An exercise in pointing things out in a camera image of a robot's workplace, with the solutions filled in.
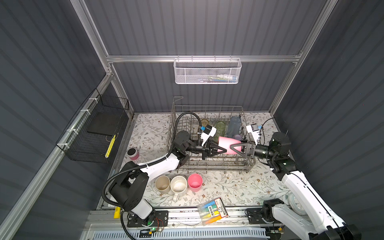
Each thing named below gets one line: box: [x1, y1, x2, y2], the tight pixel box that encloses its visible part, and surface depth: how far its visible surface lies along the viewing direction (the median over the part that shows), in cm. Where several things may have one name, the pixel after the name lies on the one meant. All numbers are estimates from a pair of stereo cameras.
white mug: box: [170, 175, 188, 202], surface depth 80 cm
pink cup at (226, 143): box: [217, 136, 242, 155], surface depth 66 cm
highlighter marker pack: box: [198, 197, 229, 226], surface depth 76 cm
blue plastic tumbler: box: [227, 116, 242, 138], surface depth 98 cm
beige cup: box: [155, 175, 171, 194], surface depth 79 cm
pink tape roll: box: [127, 147, 140, 161], surface depth 94 cm
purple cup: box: [234, 134, 242, 141], surface depth 91 cm
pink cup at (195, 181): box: [187, 173, 204, 193], surface depth 80 cm
